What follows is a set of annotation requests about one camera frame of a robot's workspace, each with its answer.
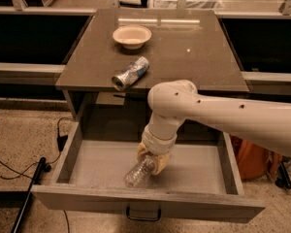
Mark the grey cabinet with counter top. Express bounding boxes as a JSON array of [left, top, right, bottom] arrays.
[[56, 9, 249, 115]]

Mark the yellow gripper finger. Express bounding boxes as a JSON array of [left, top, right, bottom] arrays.
[[137, 142, 147, 161], [151, 153, 170, 176]]

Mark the white paper bowl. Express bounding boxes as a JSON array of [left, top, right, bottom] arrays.
[[113, 25, 152, 50]]

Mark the black drawer handle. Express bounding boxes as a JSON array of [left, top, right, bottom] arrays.
[[125, 207, 161, 222]]

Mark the black stand leg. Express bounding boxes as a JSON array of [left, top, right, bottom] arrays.
[[11, 157, 47, 233], [275, 163, 291, 189]]

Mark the orange backpack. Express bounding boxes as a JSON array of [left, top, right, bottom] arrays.
[[231, 136, 282, 181]]

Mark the open grey top drawer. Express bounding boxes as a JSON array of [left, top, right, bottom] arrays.
[[32, 97, 266, 224]]

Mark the metal railing frame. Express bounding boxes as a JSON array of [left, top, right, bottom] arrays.
[[0, 0, 291, 96]]

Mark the black floor cable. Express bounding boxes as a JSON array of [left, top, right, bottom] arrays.
[[0, 116, 72, 233]]

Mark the clear plastic water bottle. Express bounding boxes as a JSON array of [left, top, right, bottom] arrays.
[[124, 155, 155, 187]]

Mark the black stand leg right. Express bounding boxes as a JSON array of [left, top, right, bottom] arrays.
[[275, 163, 291, 189]]

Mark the crushed silver drink can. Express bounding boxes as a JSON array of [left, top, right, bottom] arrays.
[[112, 56, 149, 91]]

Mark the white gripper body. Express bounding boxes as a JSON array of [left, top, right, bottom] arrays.
[[142, 125, 177, 155]]

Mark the black stand leg left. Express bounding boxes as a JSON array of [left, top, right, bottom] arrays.
[[11, 157, 47, 233]]

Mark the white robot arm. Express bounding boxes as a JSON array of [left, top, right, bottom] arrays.
[[137, 80, 291, 175]]

